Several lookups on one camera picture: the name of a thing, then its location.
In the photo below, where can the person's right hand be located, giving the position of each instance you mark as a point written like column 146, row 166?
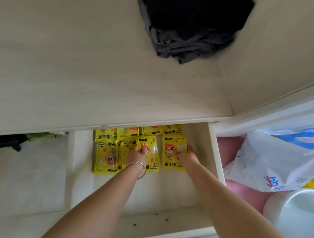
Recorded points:
column 190, row 157

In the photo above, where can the person's left hand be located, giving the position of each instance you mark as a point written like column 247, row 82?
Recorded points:
column 136, row 155

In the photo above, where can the person's left forearm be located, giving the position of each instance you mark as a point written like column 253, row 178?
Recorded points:
column 98, row 208

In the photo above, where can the person's right forearm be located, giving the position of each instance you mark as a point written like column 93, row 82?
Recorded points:
column 233, row 208

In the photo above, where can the yellow packets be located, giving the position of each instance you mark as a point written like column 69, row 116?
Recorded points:
column 105, row 157

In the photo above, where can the white drawer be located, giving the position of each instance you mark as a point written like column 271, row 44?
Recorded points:
column 171, row 191

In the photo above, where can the white wardrobe frame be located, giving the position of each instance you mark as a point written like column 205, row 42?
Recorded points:
column 269, row 117

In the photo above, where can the white round container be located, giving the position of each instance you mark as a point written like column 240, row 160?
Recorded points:
column 299, row 215

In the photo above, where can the black plastic bag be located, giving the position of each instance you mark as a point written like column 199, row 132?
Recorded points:
column 12, row 142

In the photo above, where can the pink bedding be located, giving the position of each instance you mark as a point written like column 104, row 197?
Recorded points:
column 228, row 149

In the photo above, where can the green plastic basket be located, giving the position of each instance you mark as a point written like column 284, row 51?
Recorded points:
column 41, row 136

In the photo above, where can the grey folded garment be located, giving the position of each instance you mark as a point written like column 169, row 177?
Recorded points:
column 184, row 46

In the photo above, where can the white blue-printed plastic bag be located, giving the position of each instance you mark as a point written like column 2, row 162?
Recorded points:
column 265, row 161

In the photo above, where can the yellow plastic item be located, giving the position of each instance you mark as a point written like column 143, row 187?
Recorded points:
column 310, row 184

